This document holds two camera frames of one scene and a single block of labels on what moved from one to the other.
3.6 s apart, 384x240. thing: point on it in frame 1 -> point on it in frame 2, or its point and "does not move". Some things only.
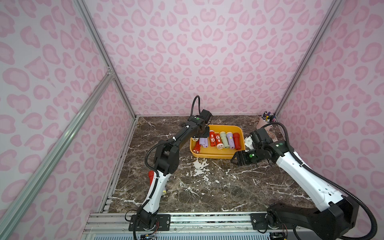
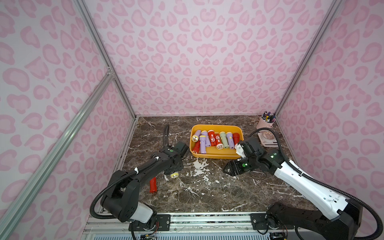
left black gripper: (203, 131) -> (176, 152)
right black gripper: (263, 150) -> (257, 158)
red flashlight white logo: (212, 138) does not move
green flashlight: (224, 139) does not move
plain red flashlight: (197, 147) does not move
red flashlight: (236, 136) does not move
